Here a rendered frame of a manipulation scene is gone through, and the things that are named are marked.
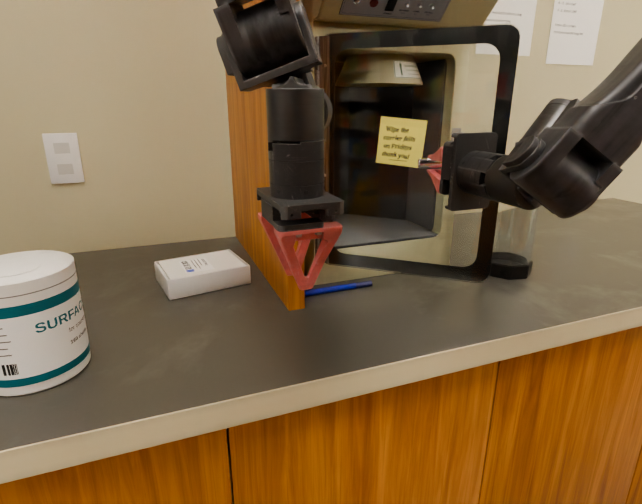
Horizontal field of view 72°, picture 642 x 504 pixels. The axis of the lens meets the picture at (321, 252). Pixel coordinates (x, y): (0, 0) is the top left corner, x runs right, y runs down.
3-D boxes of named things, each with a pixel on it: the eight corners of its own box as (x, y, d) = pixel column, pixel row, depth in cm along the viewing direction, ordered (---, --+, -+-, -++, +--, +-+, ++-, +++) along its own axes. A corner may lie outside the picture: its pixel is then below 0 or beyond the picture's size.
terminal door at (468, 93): (321, 262, 86) (321, 34, 73) (488, 282, 76) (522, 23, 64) (319, 263, 85) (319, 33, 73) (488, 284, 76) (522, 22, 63)
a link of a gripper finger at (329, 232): (318, 269, 53) (318, 192, 50) (343, 292, 47) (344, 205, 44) (263, 277, 51) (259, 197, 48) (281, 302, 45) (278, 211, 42)
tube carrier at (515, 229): (469, 259, 99) (480, 162, 92) (514, 256, 101) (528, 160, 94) (495, 276, 89) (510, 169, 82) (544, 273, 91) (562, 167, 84)
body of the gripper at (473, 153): (488, 131, 60) (530, 135, 54) (479, 205, 64) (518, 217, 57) (448, 132, 58) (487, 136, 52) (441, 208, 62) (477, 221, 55)
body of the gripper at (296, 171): (309, 199, 53) (309, 135, 51) (345, 219, 44) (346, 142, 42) (256, 204, 51) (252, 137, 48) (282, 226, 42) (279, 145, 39)
